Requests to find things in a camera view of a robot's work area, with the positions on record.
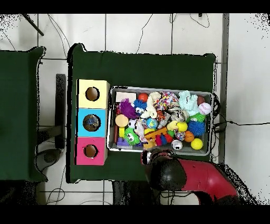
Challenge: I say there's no shallow mesh bin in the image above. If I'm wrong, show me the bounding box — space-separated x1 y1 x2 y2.
106 85 214 156

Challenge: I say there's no wooden box with three holes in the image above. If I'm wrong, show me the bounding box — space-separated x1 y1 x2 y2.
75 79 111 166

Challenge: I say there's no blue spiky ball with eyes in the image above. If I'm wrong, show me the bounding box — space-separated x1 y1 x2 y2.
132 99 148 116

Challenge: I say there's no purple spiky ball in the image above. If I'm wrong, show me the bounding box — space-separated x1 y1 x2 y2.
118 98 139 120

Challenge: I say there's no smooth orange ball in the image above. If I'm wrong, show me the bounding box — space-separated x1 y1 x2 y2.
138 92 149 103

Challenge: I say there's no globe print ball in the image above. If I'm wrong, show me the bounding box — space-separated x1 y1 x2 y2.
146 117 159 129

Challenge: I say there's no green spiky ball with eyes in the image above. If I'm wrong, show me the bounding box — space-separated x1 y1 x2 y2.
123 127 141 146

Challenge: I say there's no dark green table cloth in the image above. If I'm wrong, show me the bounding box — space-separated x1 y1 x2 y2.
66 43 217 186

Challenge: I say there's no mint green cloth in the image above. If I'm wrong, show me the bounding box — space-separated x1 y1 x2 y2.
178 90 200 117

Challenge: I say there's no yellow ball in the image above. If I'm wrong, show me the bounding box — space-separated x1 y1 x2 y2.
190 138 204 151

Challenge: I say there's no white baseball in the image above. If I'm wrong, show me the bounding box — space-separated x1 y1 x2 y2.
197 102 212 115

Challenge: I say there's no black upright stand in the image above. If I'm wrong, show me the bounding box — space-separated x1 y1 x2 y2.
54 73 66 150

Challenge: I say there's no grey rounded floor base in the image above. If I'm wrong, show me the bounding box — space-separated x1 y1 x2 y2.
35 148 62 172

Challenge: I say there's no green covered side table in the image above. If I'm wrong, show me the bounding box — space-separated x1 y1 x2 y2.
0 46 48 183

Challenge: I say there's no black tripod leg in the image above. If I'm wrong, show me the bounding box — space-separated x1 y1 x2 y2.
22 13 45 36

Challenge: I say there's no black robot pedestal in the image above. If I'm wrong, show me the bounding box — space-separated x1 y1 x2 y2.
111 180 152 205

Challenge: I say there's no black power cable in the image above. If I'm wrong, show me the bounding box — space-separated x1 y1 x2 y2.
211 120 270 133

